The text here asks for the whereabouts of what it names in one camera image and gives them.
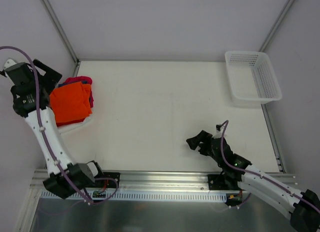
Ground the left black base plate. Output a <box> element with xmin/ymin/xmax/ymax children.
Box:
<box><xmin>91</xmin><ymin>171</ymin><xmax>121</xmax><ymax>190</ymax></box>

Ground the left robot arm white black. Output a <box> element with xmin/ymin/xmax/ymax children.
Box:
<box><xmin>1</xmin><ymin>59</ymin><xmax>105</xmax><ymax>199</ymax></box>

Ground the white plastic basket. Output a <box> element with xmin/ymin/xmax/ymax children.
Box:
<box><xmin>224</xmin><ymin>51</ymin><xmax>282</xmax><ymax>105</ymax></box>

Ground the white slotted cable duct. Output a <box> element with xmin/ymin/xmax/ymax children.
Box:
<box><xmin>39</xmin><ymin>191</ymin><xmax>227</xmax><ymax>202</ymax></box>

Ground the orange t shirt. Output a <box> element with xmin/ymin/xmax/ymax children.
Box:
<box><xmin>50</xmin><ymin>82</ymin><xmax>92</xmax><ymax>126</ymax></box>

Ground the blue folded t shirt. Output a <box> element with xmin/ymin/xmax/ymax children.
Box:
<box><xmin>58</xmin><ymin>76</ymin><xmax>92</xmax><ymax>87</ymax></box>

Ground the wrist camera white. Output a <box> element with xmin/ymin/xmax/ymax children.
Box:
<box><xmin>0</xmin><ymin>58</ymin><xmax>24</xmax><ymax>77</ymax></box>
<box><xmin>213</xmin><ymin>124</ymin><xmax>226</xmax><ymax>139</ymax></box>

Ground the pink folded t shirt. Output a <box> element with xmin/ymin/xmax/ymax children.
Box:
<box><xmin>59</xmin><ymin>76</ymin><xmax>94</xmax><ymax>108</ymax></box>

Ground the aluminium mounting rail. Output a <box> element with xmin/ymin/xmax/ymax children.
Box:
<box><xmin>30</xmin><ymin>169</ymin><xmax>298</xmax><ymax>192</ymax></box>

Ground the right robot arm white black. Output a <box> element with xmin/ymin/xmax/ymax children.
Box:
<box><xmin>186</xmin><ymin>130</ymin><xmax>320</xmax><ymax>231</ymax></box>

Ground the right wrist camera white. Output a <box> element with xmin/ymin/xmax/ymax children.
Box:
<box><xmin>213</xmin><ymin>124</ymin><xmax>226</xmax><ymax>139</ymax></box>

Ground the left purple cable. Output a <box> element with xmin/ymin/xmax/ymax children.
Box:
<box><xmin>0</xmin><ymin>46</ymin><xmax>119</xmax><ymax>205</ymax></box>

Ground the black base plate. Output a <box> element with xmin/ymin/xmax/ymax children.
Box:
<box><xmin>91</xmin><ymin>171</ymin><xmax>121</xmax><ymax>190</ymax></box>
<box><xmin>207</xmin><ymin>174</ymin><xmax>240</xmax><ymax>190</ymax></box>

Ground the white folded t shirt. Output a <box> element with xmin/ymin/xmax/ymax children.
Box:
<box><xmin>58</xmin><ymin>115</ymin><xmax>92</xmax><ymax>134</ymax></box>

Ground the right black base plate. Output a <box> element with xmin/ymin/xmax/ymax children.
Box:
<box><xmin>207</xmin><ymin>174</ymin><xmax>240</xmax><ymax>190</ymax></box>

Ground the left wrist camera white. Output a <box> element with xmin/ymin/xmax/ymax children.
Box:
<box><xmin>0</xmin><ymin>58</ymin><xmax>24</xmax><ymax>77</ymax></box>

